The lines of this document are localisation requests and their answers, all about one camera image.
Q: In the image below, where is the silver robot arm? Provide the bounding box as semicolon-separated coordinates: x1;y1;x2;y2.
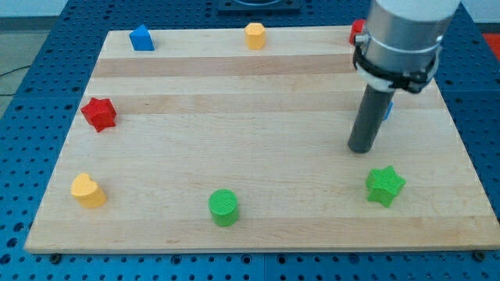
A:
352;0;460;94

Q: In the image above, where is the red block behind arm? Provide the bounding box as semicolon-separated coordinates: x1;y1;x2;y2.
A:
348;19;366;45

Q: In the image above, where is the green star block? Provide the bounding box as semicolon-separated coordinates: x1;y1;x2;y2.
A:
366;165;406;208

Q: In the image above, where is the red star block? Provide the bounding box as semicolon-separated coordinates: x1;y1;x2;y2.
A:
80;98;116;133

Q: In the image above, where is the yellow heart block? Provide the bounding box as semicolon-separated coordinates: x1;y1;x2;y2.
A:
70;173;107;208

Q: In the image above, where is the wooden board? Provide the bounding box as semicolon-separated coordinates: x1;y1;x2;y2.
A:
25;27;499;254

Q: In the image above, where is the green cylinder block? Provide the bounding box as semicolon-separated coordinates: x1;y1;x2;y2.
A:
209;189;239;227

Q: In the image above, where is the yellow hexagon block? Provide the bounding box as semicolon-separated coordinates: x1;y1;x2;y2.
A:
244;23;266;50

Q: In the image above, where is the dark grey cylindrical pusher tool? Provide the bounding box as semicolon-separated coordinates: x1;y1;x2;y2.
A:
348;85;395;154

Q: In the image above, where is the blue block behind pusher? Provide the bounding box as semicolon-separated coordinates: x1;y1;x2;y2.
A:
383;101;394;121

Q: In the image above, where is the blue triangular block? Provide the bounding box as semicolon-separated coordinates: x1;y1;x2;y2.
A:
129;24;155;51

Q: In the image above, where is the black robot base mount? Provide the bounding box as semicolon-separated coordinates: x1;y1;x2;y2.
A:
217;0;301;12

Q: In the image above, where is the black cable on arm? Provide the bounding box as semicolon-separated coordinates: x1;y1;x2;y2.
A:
352;42;438;94

